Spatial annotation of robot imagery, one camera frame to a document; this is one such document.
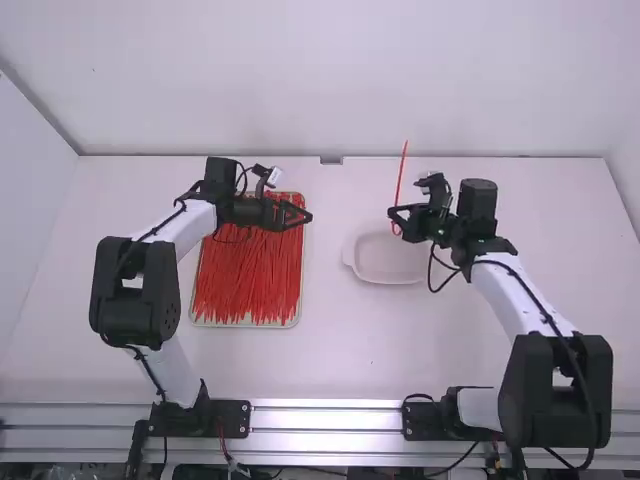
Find red cable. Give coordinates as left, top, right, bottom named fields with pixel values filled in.
left=216, top=417, right=241, bottom=469

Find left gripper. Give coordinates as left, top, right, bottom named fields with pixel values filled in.
left=222, top=194, right=315, bottom=234

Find row of orange cable ties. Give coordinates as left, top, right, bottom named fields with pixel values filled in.
left=192, top=189, right=307, bottom=326

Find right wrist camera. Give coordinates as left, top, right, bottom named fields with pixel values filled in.
left=413, top=171, right=447, bottom=199

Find silver rails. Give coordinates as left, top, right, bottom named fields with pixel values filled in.
left=0, top=397, right=640, bottom=464

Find white dish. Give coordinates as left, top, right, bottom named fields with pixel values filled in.
left=341, top=217, right=426, bottom=286

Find pale tray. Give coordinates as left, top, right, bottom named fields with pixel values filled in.
left=188, top=188, right=311, bottom=331

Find black cable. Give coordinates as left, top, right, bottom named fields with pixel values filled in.
left=234, top=160, right=266, bottom=200
left=426, top=239, right=469, bottom=295
left=212, top=225, right=254, bottom=246

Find orange cable tie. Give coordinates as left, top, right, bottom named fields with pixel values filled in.
left=388, top=139, right=410, bottom=238

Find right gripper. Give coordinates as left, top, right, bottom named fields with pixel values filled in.
left=386, top=202, right=460, bottom=247

